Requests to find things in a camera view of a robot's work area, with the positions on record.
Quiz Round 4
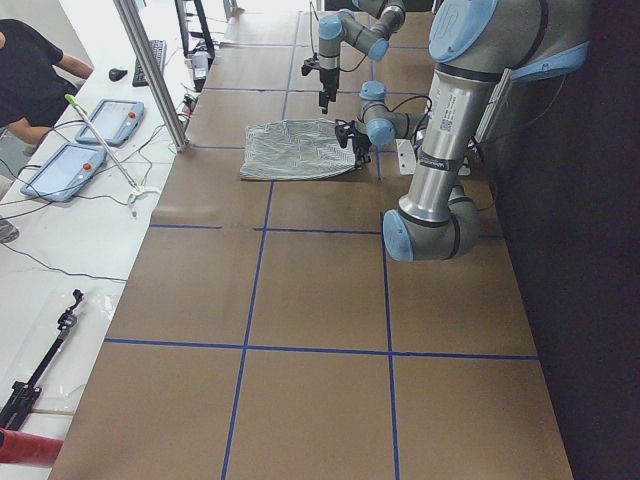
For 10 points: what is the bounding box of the black keyboard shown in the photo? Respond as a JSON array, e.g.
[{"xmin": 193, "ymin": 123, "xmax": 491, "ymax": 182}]
[{"xmin": 131, "ymin": 39, "xmax": 168, "ymax": 88}]

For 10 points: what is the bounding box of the navy white striped polo shirt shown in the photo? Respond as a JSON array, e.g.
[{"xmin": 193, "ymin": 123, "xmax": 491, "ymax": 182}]
[{"xmin": 240, "ymin": 119, "xmax": 360, "ymax": 181}]

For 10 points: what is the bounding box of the blue teach pendant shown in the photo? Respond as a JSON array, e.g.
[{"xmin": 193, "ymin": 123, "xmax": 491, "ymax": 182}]
[
  {"xmin": 20, "ymin": 142, "xmax": 106, "ymax": 202},
  {"xmin": 89, "ymin": 99, "xmax": 145, "ymax": 147}
]

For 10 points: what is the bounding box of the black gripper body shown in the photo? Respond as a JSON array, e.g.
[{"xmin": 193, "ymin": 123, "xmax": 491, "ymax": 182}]
[
  {"xmin": 334, "ymin": 119, "xmax": 371, "ymax": 160},
  {"xmin": 301, "ymin": 54, "xmax": 340, "ymax": 102}
]

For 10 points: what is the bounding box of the red cylinder object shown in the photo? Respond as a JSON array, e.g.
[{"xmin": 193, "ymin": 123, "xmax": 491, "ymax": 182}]
[{"xmin": 0, "ymin": 429, "xmax": 63, "ymax": 468}]

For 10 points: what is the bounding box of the person in black shirt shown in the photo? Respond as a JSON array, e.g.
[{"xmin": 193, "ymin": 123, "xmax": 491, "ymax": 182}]
[{"xmin": 1, "ymin": 19, "xmax": 93, "ymax": 145}]

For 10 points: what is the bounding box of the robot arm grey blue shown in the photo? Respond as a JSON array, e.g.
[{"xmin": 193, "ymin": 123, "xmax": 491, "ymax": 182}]
[
  {"xmin": 301, "ymin": 0, "xmax": 406, "ymax": 114},
  {"xmin": 335, "ymin": 1, "xmax": 592, "ymax": 262}
]

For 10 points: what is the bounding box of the white reacher grabber stick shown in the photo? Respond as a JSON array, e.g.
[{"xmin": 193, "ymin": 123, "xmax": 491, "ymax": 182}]
[{"xmin": 64, "ymin": 94, "xmax": 161, "ymax": 218}]

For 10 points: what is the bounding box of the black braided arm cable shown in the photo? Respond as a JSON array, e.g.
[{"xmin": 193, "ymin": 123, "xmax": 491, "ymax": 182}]
[{"xmin": 384, "ymin": 94, "xmax": 434, "ymax": 119}]

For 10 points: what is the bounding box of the blue teach pendant near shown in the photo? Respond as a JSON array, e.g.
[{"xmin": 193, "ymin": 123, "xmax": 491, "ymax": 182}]
[{"xmin": 20, "ymin": 142, "xmax": 106, "ymax": 202}]

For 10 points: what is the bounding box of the blue teach pendant far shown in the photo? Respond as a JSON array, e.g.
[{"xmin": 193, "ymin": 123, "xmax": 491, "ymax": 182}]
[{"xmin": 89, "ymin": 99, "xmax": 145, "ymax": 147}]

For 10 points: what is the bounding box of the black computer mouse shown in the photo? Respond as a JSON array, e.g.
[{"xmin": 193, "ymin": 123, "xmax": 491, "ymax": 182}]
[{"xmin": 108, "ymin": 68, "xmax": 128, "ymax": 82}]

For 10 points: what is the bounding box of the aluminium frame post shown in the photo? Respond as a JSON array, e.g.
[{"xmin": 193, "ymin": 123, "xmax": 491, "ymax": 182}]
[{"xmin": 114, "ymin": 0, "xmax": 188, "ymax": 152}]

